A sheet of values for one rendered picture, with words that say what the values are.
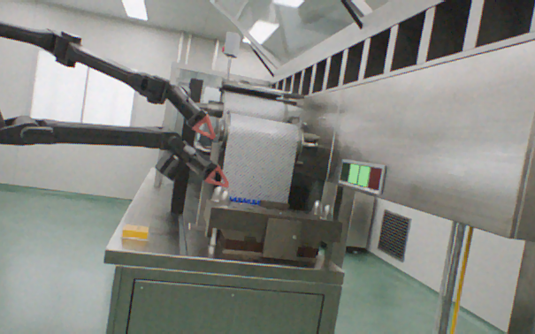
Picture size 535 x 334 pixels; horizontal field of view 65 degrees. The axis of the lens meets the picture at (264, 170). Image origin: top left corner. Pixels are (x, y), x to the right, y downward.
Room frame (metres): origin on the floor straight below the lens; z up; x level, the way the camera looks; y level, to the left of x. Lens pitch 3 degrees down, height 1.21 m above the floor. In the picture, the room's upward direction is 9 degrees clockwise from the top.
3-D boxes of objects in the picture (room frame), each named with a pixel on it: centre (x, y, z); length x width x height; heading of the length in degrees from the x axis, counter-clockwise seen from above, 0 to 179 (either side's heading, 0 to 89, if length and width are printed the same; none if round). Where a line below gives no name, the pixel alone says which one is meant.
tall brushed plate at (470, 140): (2.15, -0.14, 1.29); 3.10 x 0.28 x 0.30; 13
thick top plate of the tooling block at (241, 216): (1.28, -0.05, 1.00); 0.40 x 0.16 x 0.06; 103
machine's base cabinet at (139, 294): (2.34, 0.31, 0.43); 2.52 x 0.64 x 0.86; 13
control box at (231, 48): (1.96, 0.25, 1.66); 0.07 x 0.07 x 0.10; 80
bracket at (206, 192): (1.44, 0.20, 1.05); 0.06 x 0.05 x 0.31; 103
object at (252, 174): (1.38, 0.02, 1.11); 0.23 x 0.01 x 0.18; 103
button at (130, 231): (1.21, 0.34, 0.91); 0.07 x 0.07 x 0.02; 13
